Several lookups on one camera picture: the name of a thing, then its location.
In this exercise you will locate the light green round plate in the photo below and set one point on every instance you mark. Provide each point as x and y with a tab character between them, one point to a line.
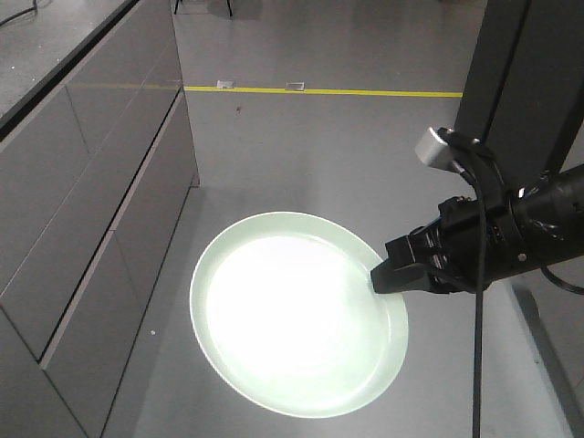
283	309

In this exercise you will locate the grey cabinet with drawers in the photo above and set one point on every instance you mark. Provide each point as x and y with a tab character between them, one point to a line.
92	185

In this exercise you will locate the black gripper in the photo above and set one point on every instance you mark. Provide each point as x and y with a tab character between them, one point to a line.
465	244

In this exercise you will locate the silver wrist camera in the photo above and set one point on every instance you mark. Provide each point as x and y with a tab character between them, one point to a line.
433	151

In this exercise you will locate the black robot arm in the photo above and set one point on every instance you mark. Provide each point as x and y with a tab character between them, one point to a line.
548	222

